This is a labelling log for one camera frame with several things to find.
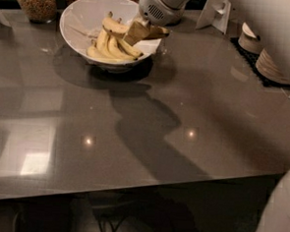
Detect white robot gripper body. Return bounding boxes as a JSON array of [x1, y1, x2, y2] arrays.
[[139, 0, 186, 26]]

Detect black rubber mat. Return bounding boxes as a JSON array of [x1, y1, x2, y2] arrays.
[[229, 37, 290, 89]]

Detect back stack paper bowls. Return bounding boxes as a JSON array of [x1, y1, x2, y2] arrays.
[[238, 23, 262, 55]]

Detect black stool under table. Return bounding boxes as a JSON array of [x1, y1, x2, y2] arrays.
[[17, 190, 175, 232]]

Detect front stack paper bowls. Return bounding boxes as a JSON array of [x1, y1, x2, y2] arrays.
[[256, 48, 288, 85]]

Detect yellow banana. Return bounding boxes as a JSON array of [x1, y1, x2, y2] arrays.
[[86, 39, 124, 63], [101, 14, 170, 39]]

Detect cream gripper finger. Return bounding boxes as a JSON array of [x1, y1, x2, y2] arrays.
[[123, 20, 150, 45]]

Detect white folded sign stand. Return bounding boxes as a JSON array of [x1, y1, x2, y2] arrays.
[[196, 0, 232, 34]]

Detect stack paper bowls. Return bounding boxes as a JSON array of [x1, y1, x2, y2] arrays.
[[256, 48, 288, 85], [238, 23, 262, 55]]

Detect white ceramic bowl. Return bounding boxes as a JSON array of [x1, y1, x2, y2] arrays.
[[60, 0, 156, 73]]

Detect left glass cereal jar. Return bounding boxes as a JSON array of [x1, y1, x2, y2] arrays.
[[17, 0, 57, 24]]

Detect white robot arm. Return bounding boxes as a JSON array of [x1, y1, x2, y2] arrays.
[[124, 0, 290, 232]]

